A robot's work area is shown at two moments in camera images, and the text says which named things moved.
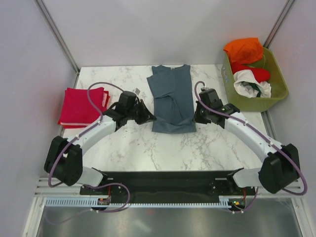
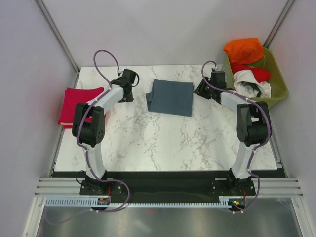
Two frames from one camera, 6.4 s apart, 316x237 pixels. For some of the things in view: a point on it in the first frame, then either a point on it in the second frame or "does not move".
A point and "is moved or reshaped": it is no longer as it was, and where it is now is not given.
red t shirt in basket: x=261 y=75 does not move
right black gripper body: x=201 y=114 -> x=205 y=90
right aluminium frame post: x=278 y=23 does not move
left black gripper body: x=138 y=113 -> x=128 y=98
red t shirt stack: x=76 y=110 does not move
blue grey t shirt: x=173 y=110 is moved or reshaped
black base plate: x=171 y=185 does not move
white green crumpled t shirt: x=246 y=83 does not move
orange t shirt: x=244 y=50 does not move
